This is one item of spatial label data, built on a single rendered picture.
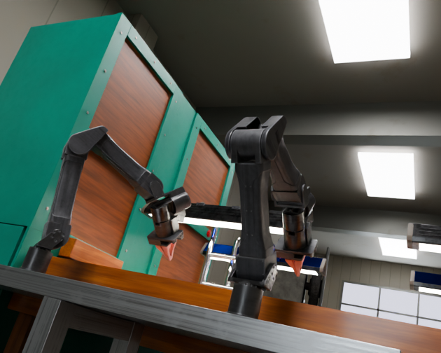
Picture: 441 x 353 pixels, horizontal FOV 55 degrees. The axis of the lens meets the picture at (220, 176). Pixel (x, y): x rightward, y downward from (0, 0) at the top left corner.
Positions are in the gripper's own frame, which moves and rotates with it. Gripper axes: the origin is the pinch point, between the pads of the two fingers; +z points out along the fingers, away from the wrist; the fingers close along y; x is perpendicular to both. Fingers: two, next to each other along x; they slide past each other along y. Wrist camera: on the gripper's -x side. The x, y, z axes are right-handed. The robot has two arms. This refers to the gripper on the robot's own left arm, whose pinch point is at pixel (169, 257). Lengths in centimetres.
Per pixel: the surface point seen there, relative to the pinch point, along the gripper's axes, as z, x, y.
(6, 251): -8, 22, 49
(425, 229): -5, -27, -75
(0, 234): -12, 18, 55
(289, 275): 289, -373, 95
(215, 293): -5.8, 18.9, -27.2
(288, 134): 62, -313, 61
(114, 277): -5.1, 19.6, 6.0
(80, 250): 1.3, 2.6, 37.2
